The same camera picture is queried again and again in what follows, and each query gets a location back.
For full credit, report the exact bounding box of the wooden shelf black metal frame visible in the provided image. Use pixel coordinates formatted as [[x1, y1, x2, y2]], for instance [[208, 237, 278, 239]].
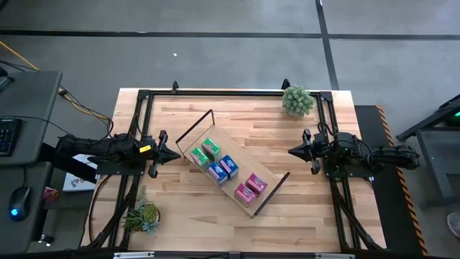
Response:
[[175, 109, 291, 219]]

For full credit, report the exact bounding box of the yellow cable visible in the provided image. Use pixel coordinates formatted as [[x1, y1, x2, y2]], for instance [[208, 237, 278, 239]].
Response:
[[0, 40, 111, 122]]

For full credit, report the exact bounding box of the black aluminium table frame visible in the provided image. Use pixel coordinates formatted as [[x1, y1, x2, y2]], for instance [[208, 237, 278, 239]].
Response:
[[86, 88, 387, 253]]

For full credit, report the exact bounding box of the spiky green succulent plant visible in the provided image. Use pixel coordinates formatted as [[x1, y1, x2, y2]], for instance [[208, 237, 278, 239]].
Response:
[[121, 185, 162, 235]]

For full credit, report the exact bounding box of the chrome desk foot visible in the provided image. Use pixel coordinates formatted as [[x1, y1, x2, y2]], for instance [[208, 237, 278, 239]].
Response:
[[37, 232, 55, 247]]

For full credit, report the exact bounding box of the blue Frosted Flakes cereal box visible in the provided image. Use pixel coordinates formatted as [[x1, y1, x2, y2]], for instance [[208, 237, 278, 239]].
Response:
[[218, 154, 240, 180], [207, 161, 229, 188]]

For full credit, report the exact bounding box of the dark grey desk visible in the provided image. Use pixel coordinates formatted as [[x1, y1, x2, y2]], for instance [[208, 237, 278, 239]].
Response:
[[0, 161, 53, 255]]

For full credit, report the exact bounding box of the black keyboard cable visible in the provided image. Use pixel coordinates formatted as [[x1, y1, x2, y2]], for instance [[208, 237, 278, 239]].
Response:
[[0, 114, 76, 140]]

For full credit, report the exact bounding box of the pink Raisin Bran cereal box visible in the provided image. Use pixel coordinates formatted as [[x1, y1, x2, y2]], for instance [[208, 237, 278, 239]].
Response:
[[233, 182, 257, 209], [245, 172, 269, 197]]

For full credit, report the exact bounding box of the black desk device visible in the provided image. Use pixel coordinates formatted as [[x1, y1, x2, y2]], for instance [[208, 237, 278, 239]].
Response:
[[0, 66, 15, 93]]

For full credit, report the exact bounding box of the white printed box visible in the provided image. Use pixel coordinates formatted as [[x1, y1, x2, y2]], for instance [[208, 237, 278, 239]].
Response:
[[63, 154, 101, 193]]

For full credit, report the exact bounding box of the thin black cable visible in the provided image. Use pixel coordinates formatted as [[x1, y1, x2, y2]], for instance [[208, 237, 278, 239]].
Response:
[[0, 60, 28, 73]]

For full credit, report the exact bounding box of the black mat hazard stripe edge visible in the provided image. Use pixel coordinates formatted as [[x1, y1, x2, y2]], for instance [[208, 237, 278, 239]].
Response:
[[354, 104, 429, 256]]

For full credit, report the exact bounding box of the black cable bundle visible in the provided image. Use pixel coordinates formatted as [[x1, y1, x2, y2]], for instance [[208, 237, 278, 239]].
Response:
[[57, 86, 114, 140]]

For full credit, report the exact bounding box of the pale green plant white pot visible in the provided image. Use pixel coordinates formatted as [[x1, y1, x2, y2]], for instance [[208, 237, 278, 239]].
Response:
[[281, 85, 316, 119]]

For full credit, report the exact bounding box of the black looped cable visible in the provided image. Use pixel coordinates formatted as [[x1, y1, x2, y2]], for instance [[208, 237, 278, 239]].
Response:
[[88, 174, 116, 245]]

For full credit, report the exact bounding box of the small red pink object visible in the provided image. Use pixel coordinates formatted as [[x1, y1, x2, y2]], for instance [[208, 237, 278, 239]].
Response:
[[42, 186, 60, 203]]

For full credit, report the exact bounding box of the light grey desk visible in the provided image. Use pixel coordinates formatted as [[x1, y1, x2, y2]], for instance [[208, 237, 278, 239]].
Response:
[[0, 71, 63, 166]]

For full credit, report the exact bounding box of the black backlit keyboard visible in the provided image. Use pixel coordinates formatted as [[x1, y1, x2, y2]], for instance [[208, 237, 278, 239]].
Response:
[[0, 118, 22, 158]]

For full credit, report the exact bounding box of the black support beam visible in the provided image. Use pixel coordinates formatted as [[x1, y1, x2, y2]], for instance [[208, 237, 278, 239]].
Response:
[[37, 142, 98, 184]]

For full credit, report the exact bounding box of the black metal stand green light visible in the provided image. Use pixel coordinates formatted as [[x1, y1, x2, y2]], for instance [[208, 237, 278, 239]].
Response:
[[395, 94, 460, 209]]

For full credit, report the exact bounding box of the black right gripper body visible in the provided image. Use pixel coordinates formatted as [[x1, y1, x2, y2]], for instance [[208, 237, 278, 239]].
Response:
[[303, 128, 330, 176]]

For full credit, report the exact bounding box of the silver metal bracket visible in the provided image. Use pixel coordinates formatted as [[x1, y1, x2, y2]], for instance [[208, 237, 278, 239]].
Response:
[[113, 250, 155, 259], [314, 253, 356, 259]]

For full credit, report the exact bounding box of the black computer mouse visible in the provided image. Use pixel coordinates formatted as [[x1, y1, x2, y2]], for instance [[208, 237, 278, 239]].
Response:
[[7, 186, 33, 222]]

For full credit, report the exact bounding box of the green Apple Jacks cereal box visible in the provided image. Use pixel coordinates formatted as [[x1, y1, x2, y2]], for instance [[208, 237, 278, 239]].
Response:
[[189, 146, 211, 171], [200, 137, 223, 162]]

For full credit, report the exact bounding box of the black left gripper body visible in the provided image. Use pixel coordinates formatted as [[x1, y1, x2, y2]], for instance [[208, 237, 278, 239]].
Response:
[[138, 129, 169, 179]]

